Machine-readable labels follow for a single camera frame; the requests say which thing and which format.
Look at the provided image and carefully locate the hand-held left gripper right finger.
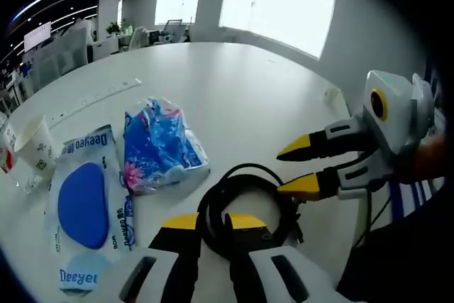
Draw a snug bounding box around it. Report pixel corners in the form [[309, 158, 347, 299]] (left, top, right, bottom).
[[222, 212, 341, 303]]

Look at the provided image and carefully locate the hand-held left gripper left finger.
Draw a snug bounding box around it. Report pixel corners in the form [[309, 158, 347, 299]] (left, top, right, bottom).
[[118, 211, 203, 303]]

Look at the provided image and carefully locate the wet wipes packet blue lid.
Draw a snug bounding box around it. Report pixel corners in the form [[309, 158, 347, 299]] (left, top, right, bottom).
[[44, 124, 138, 299]]

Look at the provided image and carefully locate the blue tissue packet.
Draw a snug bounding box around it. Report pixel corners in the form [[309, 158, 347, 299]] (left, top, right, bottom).
[[122, 97, 211, 197]]

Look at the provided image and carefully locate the white paper cup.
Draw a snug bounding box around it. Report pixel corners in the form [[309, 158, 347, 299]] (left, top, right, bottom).
[[13, 114, 57, 180]]

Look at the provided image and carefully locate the clear water bottle red label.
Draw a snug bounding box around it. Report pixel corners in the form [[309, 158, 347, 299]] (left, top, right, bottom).
[[0, 110, 49, 194]]

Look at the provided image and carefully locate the person's right hand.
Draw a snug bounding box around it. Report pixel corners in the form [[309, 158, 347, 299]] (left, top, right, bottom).
[[416, 136, 448, 180]]

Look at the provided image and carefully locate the blue striped cloth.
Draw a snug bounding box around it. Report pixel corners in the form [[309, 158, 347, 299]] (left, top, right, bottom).
[[389, 177, 439, 221]]

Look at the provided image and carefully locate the person's dark clothing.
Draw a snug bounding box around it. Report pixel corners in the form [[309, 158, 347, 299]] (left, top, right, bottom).
[[336, 175, 454, 303]]

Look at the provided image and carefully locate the large window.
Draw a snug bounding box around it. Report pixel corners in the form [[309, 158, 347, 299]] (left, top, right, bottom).
[[218, 0, 337, 60]]

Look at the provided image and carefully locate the black office chair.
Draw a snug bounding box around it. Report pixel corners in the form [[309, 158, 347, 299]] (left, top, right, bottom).
[[161, 18, 184, 43]]

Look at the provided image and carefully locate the white office chair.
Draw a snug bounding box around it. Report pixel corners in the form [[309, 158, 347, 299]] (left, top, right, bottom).
[[128, 25, 148, 52]]

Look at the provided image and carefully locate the grey mesh chair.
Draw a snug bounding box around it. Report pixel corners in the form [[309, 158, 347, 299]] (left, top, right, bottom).
[[35, 28, 89, 86]]

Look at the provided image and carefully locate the white pillar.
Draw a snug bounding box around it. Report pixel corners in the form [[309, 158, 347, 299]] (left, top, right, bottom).
[[97, 0, 121, 41]]

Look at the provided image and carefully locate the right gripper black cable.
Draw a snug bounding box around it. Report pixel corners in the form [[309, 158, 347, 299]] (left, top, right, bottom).
[[350, 178, 393, 250]]

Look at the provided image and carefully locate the wall screen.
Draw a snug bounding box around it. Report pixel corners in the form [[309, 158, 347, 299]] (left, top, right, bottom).
[[23, 21, 52, 53]]

